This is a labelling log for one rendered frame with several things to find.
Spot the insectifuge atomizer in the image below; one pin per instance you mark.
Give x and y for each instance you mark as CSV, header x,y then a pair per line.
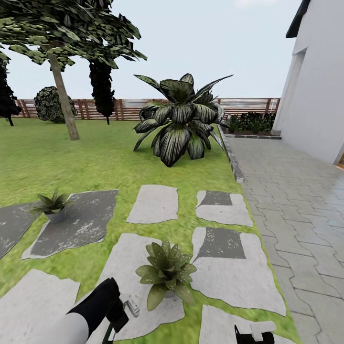
x,y
110,335

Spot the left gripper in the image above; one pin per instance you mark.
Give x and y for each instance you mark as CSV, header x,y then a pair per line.
x,y
118,318

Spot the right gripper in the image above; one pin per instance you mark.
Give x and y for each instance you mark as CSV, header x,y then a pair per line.
x,y
248,338

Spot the pot plant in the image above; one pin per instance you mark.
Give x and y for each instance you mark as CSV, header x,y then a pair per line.
x,y
168,271
53,208

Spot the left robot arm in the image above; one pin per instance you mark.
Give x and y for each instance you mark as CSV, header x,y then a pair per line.
x,y
88,312

